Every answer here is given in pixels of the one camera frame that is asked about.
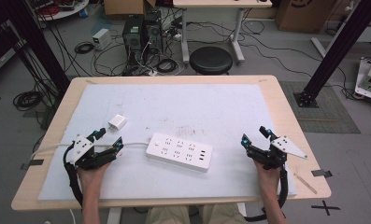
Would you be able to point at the black tape cross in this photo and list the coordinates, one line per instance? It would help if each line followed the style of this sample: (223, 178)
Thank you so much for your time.
(325, 207)

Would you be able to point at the person's left hand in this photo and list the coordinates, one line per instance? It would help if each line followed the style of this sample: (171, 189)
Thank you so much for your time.
(91, 177)

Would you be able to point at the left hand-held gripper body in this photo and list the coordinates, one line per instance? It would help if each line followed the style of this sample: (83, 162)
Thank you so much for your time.
(82, 147)

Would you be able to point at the black computer tower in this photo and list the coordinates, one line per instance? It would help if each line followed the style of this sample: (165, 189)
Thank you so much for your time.
(153, 31)
(132, 37)

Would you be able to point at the white power strip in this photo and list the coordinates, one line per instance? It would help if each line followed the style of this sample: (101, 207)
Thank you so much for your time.
(178, 151)

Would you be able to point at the white power supply box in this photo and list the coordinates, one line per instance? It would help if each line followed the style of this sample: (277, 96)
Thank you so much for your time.
(101, 38)

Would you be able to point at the white charger adapter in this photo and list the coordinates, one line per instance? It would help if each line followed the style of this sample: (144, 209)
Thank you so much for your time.
(117, 121)

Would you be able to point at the thin wooden stick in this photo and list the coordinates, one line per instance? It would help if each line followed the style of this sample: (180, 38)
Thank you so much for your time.
(305, 183)

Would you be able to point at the grey floor mat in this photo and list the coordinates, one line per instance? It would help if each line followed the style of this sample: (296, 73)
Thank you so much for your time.
(329, 115)

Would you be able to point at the black tape piece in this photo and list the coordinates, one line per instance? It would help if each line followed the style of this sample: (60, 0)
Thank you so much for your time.
(33, 163)
(321, 173)

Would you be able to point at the person's legs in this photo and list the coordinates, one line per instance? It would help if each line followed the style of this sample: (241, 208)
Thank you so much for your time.
(174, 216)

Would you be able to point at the white foam mat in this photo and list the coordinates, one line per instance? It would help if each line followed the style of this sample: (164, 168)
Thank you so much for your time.
(186, 109)

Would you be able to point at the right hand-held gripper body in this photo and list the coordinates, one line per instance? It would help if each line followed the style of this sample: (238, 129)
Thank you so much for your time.
(278, 152)

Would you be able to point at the white table leg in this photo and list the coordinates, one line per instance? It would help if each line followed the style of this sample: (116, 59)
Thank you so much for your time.
(114, 215)

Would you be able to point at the black round stool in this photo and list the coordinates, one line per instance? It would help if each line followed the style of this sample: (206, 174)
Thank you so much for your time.
(210, 59)

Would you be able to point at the cardboard box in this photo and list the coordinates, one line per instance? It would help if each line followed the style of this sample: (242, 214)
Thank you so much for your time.
(124, 6)
(303, 15)

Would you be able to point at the person's right hand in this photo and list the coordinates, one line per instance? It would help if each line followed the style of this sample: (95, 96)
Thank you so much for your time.
(268, 175)

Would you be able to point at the round white table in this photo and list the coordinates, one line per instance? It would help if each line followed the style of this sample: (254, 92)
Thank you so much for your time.
(64, 12)

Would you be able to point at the white desk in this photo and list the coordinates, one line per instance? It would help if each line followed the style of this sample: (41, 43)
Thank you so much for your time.
(220, 3)

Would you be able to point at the black metal stand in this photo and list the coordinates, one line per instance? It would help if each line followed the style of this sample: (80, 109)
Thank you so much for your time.
(339, 53)
(33, 40)

